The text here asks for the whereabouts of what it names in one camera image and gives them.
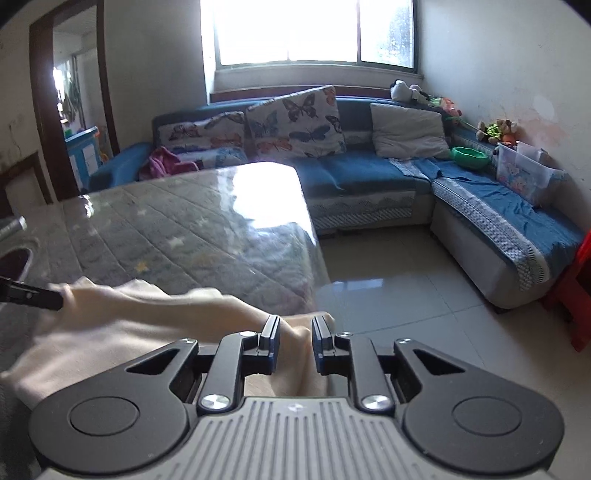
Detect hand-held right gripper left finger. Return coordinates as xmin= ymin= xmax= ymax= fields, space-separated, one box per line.
xmin=124 ymin=314 xmax=282 ymax=414

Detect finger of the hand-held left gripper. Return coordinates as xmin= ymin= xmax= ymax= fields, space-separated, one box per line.
xmin=0 ymin=276 xmax=64 ymax=311

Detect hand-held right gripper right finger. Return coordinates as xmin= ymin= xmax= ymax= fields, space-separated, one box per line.
xmin=310 ymin=314 xmax=465 ymax=412

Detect cream shirt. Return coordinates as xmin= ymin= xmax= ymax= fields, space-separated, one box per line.
xmin=0 ymin=276 xmax=337 ymax=411

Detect hanging clothes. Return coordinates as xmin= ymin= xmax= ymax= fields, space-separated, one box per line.
xmin=62 ymin=76 xmax=81 ymax=121

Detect dark round table inset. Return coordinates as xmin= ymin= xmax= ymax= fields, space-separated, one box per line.
xmin=0 ymin=246 xmax=33 ymax=280

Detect dark wooden chair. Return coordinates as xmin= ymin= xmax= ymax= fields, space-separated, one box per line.
xmin=0 ymin=152 xmax=51 ymax=217

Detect blue cabinet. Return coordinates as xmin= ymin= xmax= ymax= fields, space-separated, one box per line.
xmin=65 ymin=126 xmax=100 ymax=190

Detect blue corner sofa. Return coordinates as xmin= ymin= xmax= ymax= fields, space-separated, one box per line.
xmin=88 ymin=95 xmax=586 ymax=309

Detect pink cloth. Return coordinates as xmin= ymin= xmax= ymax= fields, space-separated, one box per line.
xmin=139 ymin=146 xmax=182 ymax=181

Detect flat butterfly print cushion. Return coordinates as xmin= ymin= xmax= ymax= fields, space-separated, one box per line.
xmin=175 ymin=147 xmax=250 ymax=171

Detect large butterfly print cushion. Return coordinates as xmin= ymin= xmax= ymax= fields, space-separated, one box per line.
xmin=246 ymin=85 xmax=347 ymax=158

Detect blue patterned sofa cover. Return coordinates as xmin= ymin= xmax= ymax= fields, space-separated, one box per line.
xmin=390 ymin=154 xmax=585 ymax=291

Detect long butterfly print cushion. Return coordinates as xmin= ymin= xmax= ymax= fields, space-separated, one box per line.
xmin=154 ymin=111 xmax=247 ymax=152

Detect grey plain cushion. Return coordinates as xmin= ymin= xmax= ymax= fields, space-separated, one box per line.
xmin=370 ymin=102 xmax=451 ymax=160

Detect green plastic bowl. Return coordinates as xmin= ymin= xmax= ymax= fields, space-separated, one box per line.
xmin=450 ymin=146 xmax=489 ymax=170

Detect red plastic stool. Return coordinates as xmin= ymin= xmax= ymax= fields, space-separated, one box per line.
xmin=540 ymin=228 xmax=591 ymax=354

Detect plush panda toy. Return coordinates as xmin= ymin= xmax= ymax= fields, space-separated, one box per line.
xmin=390 ymin=79 xmax=430 ymax=104

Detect colourful plush toy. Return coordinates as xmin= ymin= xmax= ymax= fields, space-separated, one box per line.
xmin=429 ymin=96 xmax=462 ymax=118

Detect clear plastic storage box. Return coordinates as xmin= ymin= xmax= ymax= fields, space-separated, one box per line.
xmin=496 ymin=141 xmax=568 ymax=207

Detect green plush toy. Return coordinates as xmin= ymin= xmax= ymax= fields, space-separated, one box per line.
xmin=475 ymin=121 xmax=503 ymax=145

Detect window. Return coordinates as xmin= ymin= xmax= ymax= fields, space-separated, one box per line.
xmin=201 ymin=0 xmax=419 ymax=72

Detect dark wooden door frame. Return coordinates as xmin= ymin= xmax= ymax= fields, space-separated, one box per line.
xmin=28 ymin=0 xmax=121 ymax=204

